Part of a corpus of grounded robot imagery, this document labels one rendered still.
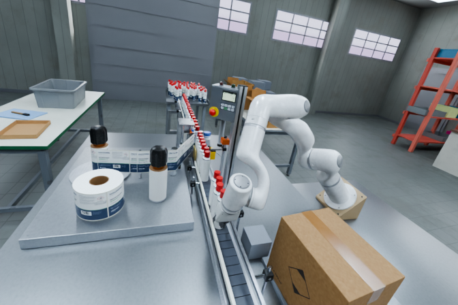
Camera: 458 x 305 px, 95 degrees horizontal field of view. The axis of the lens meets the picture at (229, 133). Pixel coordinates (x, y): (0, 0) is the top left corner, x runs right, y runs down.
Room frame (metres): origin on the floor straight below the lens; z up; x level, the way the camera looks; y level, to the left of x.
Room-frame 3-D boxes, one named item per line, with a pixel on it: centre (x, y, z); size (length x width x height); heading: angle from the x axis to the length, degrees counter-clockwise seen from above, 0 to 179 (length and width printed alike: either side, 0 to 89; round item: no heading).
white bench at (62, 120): (2.14, 2.03, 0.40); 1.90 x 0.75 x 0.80; 20
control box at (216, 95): (1.21, 0.04, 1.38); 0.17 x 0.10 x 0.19; 75
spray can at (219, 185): (0.83, 0.00, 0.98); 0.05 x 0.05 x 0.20
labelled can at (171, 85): (3.45, 0.81, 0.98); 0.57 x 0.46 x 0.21; 110
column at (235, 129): (1.17, -0.03, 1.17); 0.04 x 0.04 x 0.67; 20
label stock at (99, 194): (0.79, 0.56, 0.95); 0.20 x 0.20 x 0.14
